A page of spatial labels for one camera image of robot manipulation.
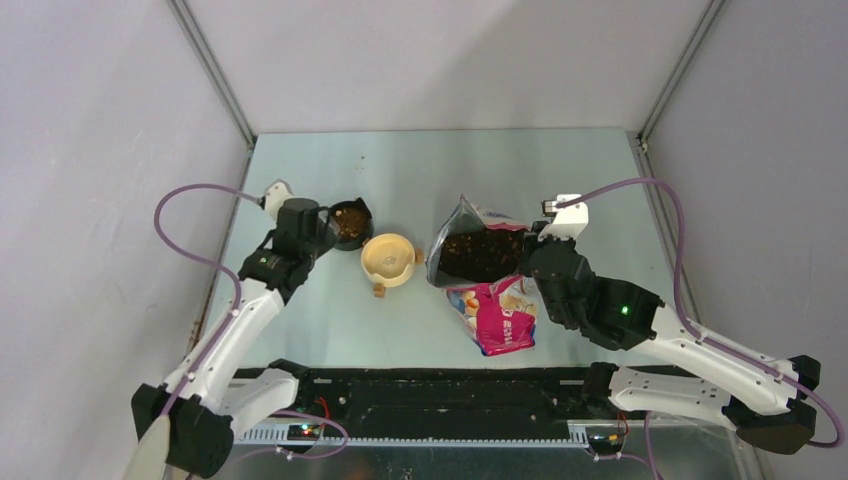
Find pink blue cat food bag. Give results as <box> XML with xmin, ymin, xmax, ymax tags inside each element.
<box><xmin>425</xmin><ymin>195</ymin><xmax>540</xmax><ymax>357</ymax></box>

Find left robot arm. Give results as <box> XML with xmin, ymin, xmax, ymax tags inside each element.
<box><xmin>124</xmin><ymin>197</ymin><xmax>337</xmax><ymax>479</ymax></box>

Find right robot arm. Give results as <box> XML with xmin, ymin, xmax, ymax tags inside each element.
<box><xmin>519</xmin><ymin>230</ymin><xmax>821</xmax><ymax>455</ymax></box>

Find black cat-shaped pet bowl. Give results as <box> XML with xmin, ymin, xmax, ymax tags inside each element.
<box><xmin>330</xmin><ymin>197</ymin><xmax>374</xmax><ymax>252</ymax></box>

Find brown pet food kibble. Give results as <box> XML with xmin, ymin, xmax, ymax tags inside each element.
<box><xmin>437</xmin><ymin>229</ymin><xmax>525</xmax><ymax>283</ymax></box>

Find cream cat-shaped pet bowl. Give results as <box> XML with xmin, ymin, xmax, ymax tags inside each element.
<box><xmin>360</xmin><ymin>233</ymin><xmax>422</xmax><ymax>291</ymax></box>

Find wooden bowl stand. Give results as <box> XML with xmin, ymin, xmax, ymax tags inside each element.
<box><xmin>362</xmin><ymin>245</ymin><xmax>423</xmax><ymax>298</ymax></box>

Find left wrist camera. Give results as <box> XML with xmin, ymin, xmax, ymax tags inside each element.
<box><xmin>257</xmin><ymin>179</ymin><xmax>294</xmax><ymax>221</ymax></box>

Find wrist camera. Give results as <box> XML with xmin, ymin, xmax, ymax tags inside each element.
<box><xmin>538</xmin><ymin>194</ymin><xmax>589</xmax><ymax>240</ymax></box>
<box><xmin>257</xmin><ymin>179</ymin><xmax>294</xmax><ymax>221</ymax></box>

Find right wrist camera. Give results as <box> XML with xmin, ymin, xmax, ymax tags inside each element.
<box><xmin>538</xmin><ymin>194</ymin><xmax>589</xmax><ymax>240</ymax></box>

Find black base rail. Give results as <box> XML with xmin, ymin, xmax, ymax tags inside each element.
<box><xmin>270</xmin><ymin>359</ymin><xmax>622</xmax><ymax>443</ymax></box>

